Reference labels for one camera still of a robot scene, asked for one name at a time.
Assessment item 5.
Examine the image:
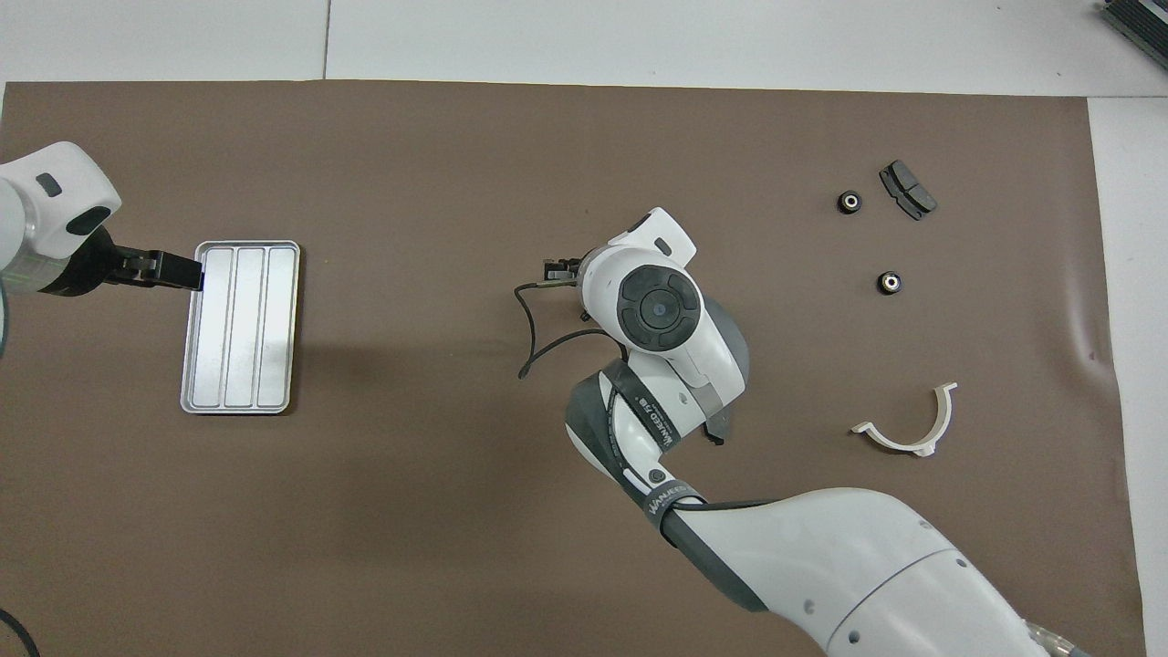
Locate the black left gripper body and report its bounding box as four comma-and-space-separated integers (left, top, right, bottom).
68, 228, 140, 298

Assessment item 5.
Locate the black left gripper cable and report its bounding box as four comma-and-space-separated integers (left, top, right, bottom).
0, 609, 40, 657

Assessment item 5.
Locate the white curved plastic bracket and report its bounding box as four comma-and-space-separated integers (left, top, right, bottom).
850, 381, 959, 458

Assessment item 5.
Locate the short grey brake pad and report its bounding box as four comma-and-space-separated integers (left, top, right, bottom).
879, 160, 939, 222

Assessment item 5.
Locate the brown table mat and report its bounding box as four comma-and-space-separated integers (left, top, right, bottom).
0, 80, 1149, 657

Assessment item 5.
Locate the grey ribbed metal object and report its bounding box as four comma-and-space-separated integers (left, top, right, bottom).
1100, 0, 1168, 69

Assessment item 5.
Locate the silver metal tray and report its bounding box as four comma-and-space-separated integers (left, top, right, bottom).
180, 240, 301, 416

